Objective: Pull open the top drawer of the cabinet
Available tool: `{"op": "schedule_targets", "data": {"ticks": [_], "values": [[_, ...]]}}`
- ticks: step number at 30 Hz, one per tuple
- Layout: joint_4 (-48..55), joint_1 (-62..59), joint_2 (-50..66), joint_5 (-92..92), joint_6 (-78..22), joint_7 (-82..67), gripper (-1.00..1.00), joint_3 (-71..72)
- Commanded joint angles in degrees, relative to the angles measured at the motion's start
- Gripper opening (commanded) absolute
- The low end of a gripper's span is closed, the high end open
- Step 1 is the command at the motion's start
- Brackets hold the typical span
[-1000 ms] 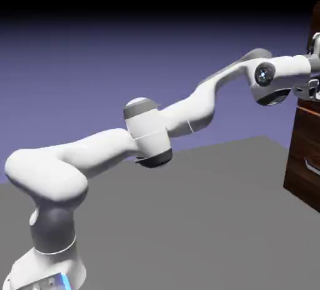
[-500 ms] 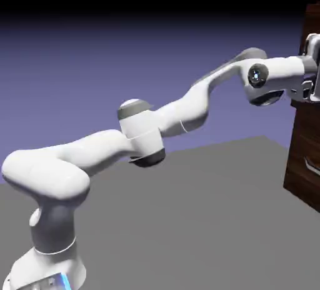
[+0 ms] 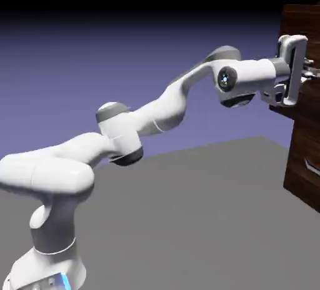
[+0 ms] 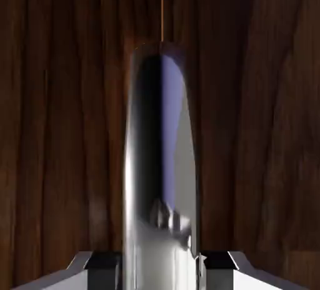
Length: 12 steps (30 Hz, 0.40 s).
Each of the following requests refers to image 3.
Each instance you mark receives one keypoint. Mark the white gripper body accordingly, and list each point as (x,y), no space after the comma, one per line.
(296,70)

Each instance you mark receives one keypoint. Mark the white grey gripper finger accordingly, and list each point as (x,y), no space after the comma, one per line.
(309,62)
(305,77)

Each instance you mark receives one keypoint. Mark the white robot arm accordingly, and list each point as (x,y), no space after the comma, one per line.
(160,117)

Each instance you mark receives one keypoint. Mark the dark wood drawer front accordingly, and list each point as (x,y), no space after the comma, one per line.
(303,182)
(310,100)

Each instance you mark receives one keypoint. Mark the dark wood cabinet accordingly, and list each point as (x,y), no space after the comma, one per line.
(303,145)

